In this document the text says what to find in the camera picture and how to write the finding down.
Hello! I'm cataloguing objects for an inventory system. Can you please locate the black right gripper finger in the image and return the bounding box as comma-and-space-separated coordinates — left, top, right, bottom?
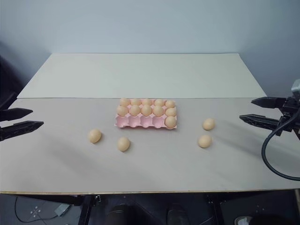
239, 113, 283, 132
251, 96, 288, 110

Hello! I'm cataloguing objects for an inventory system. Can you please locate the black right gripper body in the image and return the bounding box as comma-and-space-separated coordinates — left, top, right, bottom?
276, 95, 300, 139

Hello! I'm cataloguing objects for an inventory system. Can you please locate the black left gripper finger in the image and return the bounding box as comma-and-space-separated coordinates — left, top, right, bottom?
0, 120, 45, 142
0, 107, 34, 122

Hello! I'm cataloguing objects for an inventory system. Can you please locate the pink egg tray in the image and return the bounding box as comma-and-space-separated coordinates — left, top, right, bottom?
113, 98, 178, 130

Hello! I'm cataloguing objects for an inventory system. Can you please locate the dark equipment beside table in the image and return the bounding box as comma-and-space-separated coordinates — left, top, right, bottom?
0, 42, 19, 111

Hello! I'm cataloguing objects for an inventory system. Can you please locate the grey adapter box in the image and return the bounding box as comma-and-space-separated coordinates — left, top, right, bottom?
54, 203, 70, 217

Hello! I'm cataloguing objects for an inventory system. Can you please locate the black table leg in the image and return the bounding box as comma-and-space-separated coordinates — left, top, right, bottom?
78, 194, 102, 225
203, 193, 222, 225

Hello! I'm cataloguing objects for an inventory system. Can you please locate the small white object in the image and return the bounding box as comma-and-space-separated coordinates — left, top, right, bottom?
235, 216, 253, 225

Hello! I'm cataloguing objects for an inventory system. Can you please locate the dark rounded shape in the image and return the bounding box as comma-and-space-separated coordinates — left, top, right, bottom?
107, 204, 132, 225

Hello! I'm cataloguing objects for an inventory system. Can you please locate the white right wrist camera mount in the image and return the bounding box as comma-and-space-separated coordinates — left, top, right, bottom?
291, 79, 300, 98

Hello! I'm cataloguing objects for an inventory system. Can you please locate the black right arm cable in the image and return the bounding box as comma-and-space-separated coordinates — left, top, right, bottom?
261, 114, 300, 181

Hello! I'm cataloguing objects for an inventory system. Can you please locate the thin dark floor cable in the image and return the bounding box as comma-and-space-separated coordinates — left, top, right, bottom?
14, 195, 57, 225

